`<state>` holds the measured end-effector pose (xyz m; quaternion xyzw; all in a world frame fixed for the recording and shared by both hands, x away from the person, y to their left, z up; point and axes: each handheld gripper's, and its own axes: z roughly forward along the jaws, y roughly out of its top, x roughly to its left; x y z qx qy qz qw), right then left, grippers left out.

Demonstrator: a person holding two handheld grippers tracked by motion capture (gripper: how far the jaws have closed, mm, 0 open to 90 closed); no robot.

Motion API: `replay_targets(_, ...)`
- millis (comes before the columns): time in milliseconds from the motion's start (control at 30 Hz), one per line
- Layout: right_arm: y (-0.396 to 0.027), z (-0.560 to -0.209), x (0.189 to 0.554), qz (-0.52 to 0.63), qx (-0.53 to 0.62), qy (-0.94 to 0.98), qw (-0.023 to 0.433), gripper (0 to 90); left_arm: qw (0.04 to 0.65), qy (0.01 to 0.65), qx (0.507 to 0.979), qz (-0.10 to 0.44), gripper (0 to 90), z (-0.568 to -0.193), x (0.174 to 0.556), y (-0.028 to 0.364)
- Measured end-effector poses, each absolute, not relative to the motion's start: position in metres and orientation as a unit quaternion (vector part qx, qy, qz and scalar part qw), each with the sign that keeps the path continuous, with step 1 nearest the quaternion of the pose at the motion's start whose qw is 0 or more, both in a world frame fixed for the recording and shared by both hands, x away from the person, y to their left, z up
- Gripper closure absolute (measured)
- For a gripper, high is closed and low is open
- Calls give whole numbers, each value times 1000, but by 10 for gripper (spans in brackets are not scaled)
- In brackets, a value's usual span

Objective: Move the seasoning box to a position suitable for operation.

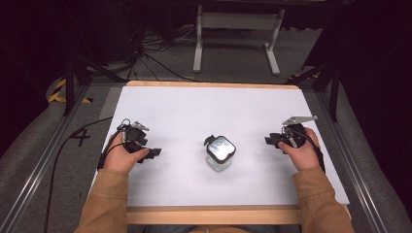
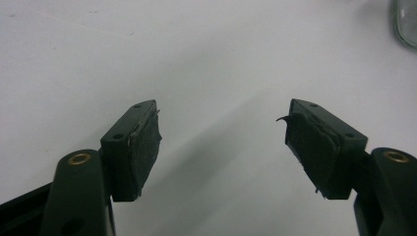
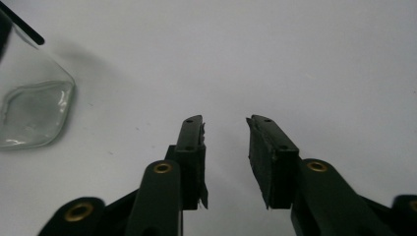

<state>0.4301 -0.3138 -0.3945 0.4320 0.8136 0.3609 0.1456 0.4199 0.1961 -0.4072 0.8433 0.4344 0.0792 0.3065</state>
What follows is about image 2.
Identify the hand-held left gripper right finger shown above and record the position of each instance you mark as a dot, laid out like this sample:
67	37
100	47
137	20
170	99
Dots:
331	154

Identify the clear glass container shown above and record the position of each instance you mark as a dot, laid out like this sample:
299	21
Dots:
406	21

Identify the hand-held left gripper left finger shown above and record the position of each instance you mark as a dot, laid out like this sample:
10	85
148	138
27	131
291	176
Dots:
126	154

